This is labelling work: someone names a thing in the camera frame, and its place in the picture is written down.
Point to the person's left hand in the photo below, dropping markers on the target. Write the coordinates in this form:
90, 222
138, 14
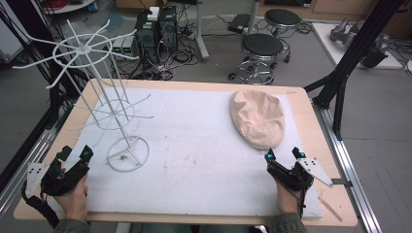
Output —
75, 201

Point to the black computer tower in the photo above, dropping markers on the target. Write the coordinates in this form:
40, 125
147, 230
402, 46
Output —
146, 35
168, 29

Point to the black metal stand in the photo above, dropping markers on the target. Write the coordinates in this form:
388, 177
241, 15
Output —
356, 45

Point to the small grey power boxes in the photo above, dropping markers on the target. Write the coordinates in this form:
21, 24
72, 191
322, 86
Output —
125, 45

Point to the black round stool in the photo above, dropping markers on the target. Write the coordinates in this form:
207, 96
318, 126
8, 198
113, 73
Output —
261, 45
282, 16

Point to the aluminium table rail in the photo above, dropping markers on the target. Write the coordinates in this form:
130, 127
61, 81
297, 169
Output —
350, 174
22, 168

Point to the beige cloth cap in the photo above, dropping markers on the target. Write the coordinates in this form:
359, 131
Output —
257, 119

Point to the white foam mat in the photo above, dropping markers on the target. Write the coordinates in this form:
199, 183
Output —
194, 152

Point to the person's right hand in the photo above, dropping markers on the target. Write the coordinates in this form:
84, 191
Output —
287, 201

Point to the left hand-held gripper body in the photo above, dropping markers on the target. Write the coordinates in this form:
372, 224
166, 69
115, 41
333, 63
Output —
61, 181

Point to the white platform board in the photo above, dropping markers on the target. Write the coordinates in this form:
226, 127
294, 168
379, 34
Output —
327, 42

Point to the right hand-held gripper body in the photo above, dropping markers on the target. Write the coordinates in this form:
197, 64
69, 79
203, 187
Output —
291, 176

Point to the thin wooden stick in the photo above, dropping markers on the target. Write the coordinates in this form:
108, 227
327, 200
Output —
330, 209

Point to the grey metal post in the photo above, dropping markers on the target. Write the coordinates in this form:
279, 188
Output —
201, 35

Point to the white box on computer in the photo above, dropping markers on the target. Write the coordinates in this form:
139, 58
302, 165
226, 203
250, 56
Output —
153, 13

